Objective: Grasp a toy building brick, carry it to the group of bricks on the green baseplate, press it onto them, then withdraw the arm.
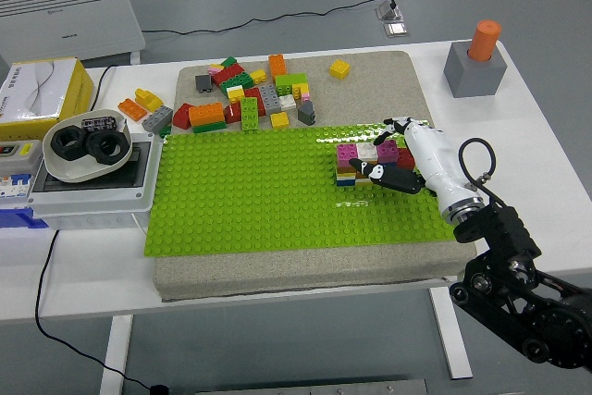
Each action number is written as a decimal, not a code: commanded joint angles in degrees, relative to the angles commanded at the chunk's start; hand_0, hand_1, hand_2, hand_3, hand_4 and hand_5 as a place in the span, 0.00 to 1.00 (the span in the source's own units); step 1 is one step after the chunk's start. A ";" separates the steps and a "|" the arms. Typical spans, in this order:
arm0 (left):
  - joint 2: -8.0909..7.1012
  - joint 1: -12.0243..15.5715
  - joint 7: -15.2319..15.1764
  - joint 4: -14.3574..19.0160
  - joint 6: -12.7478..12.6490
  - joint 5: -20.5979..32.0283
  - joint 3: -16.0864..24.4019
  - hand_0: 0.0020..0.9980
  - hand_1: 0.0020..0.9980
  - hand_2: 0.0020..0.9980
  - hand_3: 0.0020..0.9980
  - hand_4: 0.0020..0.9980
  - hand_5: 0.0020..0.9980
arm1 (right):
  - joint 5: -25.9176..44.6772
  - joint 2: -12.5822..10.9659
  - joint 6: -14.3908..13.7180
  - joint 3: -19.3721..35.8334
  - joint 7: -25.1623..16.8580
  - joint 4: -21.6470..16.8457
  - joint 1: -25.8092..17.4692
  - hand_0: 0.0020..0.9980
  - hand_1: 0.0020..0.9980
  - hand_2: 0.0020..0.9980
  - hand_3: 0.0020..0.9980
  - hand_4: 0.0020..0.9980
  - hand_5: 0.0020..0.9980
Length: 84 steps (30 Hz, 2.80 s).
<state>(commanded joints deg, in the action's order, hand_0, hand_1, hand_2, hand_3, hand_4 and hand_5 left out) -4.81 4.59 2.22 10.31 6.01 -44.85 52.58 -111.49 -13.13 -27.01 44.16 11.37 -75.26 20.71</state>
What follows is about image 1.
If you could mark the black terminal block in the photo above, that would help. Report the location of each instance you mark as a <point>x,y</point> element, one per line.
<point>98,122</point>

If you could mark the white toy brick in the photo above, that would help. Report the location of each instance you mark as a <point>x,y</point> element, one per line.
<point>287,102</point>
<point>235,89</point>
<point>343,176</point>
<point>366,152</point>

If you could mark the grey block holder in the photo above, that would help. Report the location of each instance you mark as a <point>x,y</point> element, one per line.
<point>472,78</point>

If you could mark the large black hex nut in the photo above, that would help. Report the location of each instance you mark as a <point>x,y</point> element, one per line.
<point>57,145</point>
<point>94,147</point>

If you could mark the brown toy brick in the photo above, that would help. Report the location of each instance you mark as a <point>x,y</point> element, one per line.
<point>342,170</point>
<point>361,175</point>

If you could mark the white table leg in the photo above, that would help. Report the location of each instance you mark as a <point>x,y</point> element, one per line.
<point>115,353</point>
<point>451,335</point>

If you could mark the yellow square toy brick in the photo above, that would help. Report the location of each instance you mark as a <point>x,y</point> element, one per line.
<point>340,69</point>

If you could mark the yellow and white tissue box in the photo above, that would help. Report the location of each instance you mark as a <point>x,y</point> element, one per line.
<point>41,90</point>

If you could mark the orange cylinder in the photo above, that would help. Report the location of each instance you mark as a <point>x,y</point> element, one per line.
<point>483,39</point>

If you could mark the magenta toy brick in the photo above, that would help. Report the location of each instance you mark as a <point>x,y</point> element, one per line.
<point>346,153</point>
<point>387,151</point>

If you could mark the small green toy brick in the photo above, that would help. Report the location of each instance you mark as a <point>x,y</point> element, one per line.
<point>228,62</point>
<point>165,131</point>

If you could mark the dark grey sloped brick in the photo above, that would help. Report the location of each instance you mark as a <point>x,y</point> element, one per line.
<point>306,113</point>

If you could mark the grey-brown foam mat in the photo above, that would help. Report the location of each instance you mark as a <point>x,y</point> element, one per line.
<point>370,90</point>

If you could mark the grey switch box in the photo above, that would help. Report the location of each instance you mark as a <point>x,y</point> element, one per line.
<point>18,159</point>

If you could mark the metal floor socket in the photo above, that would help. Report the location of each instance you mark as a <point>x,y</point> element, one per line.
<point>390,13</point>

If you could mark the yellow sloped toy brick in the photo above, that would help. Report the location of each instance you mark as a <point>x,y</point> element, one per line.
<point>148,99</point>

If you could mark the dark green toy brick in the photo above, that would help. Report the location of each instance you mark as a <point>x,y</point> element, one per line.
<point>238,82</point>

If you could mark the green studded baseplate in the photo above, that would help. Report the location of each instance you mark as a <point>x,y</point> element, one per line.
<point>254,191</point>

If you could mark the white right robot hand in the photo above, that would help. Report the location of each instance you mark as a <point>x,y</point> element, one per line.
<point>435,159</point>

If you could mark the small yellow toy brick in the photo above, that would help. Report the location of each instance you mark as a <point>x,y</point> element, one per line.
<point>216,66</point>

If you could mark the metal floor plate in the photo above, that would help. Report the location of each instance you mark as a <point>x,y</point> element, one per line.
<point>397,29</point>

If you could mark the blue toy brick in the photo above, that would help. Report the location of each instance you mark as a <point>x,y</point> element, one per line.
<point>345,182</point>

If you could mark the white circuit breaker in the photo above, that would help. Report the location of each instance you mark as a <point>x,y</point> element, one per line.
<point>14,187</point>

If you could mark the small pink toy brick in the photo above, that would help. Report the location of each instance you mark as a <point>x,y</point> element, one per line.
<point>305,97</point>
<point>213,71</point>

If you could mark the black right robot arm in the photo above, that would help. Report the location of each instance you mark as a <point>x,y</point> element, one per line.
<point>499,228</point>

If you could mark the white panel heater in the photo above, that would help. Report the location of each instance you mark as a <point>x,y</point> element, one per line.
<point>69,16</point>

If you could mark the long lime green brick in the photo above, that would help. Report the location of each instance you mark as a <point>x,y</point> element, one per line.
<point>250,113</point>

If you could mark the large orange toy brick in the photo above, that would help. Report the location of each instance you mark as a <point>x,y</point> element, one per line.
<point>207,114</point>

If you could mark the grey electrical junction box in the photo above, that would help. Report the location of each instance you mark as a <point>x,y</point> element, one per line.
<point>92,203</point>

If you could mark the red sloped toy brick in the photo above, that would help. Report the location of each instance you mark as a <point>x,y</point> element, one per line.
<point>182,116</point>

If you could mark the large red toy brick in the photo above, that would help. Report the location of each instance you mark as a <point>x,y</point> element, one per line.
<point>229,74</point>

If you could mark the flat green toy brick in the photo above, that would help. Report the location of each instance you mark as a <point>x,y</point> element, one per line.
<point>210,127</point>

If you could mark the dark grey toy brick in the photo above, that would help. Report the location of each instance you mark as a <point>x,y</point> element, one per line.
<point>204,83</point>

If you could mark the lime green toy brick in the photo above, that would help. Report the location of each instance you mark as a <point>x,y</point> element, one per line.
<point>291,80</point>

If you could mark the white plastic bowl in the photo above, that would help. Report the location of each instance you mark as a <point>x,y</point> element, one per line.
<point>78,170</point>

